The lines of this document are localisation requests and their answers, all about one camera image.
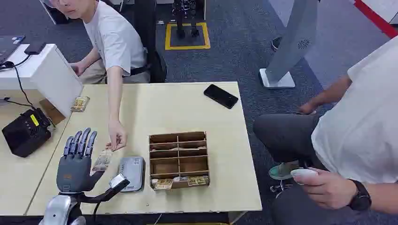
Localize dark shoe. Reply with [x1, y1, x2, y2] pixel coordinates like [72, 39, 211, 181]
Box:
[270, 36, 283, 52]

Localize pack of printed cards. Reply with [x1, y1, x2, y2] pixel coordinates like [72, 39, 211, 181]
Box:
[70, 96, 91, 113]

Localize person with wrist watch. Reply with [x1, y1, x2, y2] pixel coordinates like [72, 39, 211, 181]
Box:
[252, 36, 398, 225]

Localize white handheld remote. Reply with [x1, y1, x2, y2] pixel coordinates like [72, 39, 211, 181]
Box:
[290, 168, 319, 186]

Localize black robot legs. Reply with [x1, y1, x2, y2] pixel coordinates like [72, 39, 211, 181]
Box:
[171, 0, 200, 39]

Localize grey metal tin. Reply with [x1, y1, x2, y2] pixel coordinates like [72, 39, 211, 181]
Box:
[117, 156, 146, 193]

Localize small black flat device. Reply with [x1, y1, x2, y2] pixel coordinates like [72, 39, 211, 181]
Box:
[23, 41, 47, 56]

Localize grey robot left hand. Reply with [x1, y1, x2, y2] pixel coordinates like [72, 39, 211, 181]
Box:
[56, 127, 105, 195]

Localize black wrist watch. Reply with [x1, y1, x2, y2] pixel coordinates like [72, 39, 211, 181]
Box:
[347, 179, 373, 212]

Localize person in white shirt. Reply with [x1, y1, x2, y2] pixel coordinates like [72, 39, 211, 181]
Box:
[48, 0, 152, 152]

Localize wooden card box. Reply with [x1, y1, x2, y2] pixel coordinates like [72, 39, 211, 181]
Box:
[148, 131, 211, 191]

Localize green shoe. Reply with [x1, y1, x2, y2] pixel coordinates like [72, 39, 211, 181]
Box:
[268, 161, 300, 181]

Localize white box stand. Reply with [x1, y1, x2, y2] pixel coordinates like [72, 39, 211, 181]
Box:
[0, 43, 84, 118]

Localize black smartphone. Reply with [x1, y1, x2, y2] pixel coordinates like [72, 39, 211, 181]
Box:
[203, 83, 239, 110]

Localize black device with yellow label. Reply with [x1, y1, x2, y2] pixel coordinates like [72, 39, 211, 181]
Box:
[1, 107, 53, 158]

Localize black office chair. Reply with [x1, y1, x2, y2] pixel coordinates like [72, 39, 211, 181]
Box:
[133, 0, 168, 84]

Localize person's hand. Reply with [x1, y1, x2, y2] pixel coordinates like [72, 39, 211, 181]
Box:
[105, 120, 128, 152]

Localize dark laptop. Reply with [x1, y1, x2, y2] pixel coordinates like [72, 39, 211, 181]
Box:
[0, 35, 26, 65]

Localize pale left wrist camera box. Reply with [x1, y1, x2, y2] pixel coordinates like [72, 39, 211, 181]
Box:
[108, 173, 131, 191]

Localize grey pillar stand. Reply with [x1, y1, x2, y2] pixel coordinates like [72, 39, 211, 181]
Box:
[259, 0, 320, 90]

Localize black cable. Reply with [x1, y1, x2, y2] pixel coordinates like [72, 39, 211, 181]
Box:
[0, 55, 37, 110]

